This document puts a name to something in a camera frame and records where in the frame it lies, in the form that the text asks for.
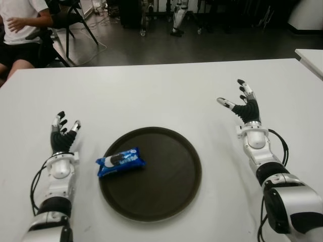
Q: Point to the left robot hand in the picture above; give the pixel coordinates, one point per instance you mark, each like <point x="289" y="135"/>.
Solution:
<point x="61" y="141"/>

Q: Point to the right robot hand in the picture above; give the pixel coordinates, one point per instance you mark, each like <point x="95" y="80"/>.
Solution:
<point x="246" y="106"/>

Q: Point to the blue Oreo package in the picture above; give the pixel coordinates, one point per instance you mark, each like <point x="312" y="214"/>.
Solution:
<point x="121" y="161"/>

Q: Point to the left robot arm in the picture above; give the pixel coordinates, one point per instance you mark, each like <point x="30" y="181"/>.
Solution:
<point x="60" y="169"/>

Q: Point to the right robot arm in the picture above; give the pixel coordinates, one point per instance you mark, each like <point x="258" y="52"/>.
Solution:
<point x="260" y="151"/>

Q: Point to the white side table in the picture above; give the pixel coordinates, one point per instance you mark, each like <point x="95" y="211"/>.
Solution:
<point x="313" y="60"/>

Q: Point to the folded metal stand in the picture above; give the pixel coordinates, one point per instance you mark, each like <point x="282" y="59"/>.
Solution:
<point x="265" y="17"/>

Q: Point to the black office chair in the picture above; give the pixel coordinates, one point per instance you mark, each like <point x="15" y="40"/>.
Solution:
<point x="45" y="48"/>

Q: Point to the round dark brown tray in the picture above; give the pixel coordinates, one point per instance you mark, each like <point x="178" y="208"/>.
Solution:
<point x="161" y="181"/>

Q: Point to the white partition panel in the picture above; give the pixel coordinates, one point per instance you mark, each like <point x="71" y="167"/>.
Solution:
<point x="308" y="15"/>

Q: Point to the white humanoid robot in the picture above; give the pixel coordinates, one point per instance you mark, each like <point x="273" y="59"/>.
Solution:
<point x="178" y="17"/>

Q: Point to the black folding chair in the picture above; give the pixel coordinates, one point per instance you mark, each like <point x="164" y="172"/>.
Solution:
<point x="65" y="19"/>

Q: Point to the seated person white shirt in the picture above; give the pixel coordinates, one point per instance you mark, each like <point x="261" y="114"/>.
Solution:
<point x="17" y="15"/>

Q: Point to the white display cabinet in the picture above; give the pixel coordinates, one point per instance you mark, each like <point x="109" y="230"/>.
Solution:
<point x="88" y="6"/>

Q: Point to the black cabinet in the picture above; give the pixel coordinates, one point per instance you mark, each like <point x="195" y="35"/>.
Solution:
<point x="131" y="12"/>

